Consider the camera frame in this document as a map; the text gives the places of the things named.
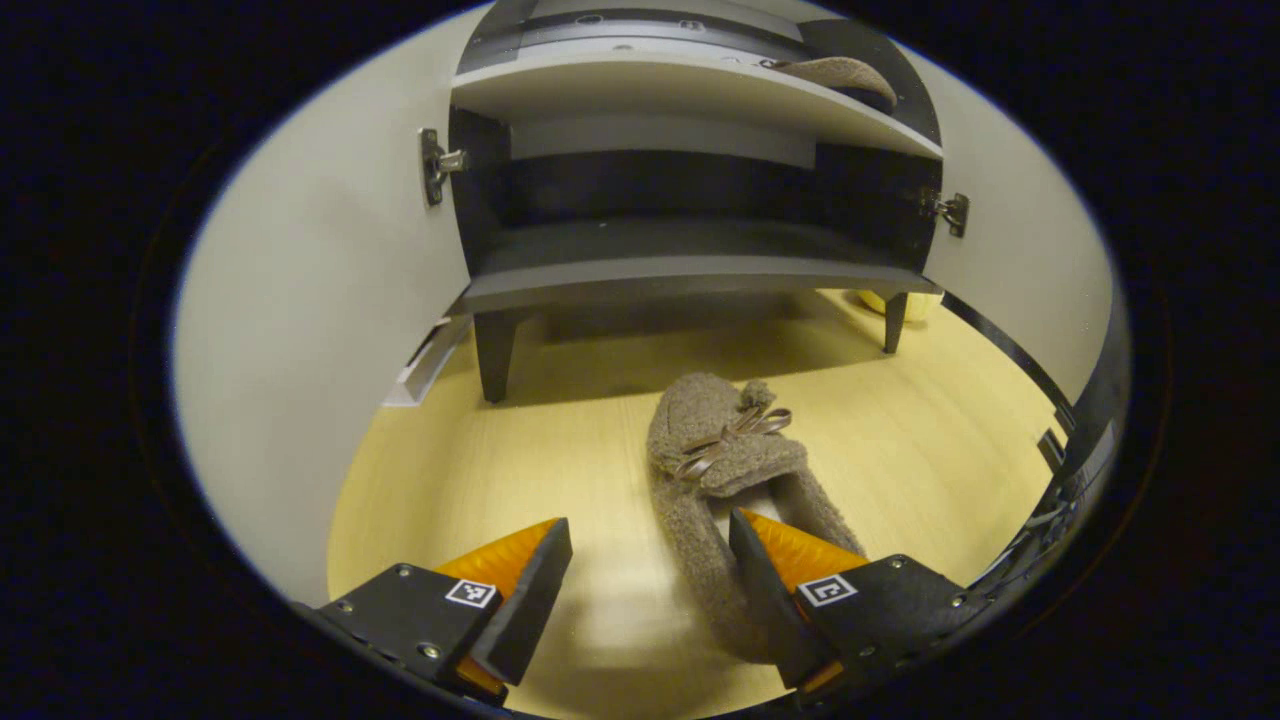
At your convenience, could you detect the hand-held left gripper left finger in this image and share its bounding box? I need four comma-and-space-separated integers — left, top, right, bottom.
295, 517, 574, 706

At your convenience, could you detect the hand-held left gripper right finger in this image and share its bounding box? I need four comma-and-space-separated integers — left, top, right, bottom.
728, 508, 991, 701

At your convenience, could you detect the brown fuzzy shoe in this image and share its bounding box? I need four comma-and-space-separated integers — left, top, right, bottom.
646, 372, 871, 666
770, 56, 899, 114

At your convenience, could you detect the grey shoe cabinet door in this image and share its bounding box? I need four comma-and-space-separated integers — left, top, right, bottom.
172, 5, 491, 609
880, 40, 1116, 406

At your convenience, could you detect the grey shoe cabinet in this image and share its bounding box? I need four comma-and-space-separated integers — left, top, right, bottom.
447, 0, 946, 404

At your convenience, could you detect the white book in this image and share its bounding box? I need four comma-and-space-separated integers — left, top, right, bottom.
383, 316, 473, 408

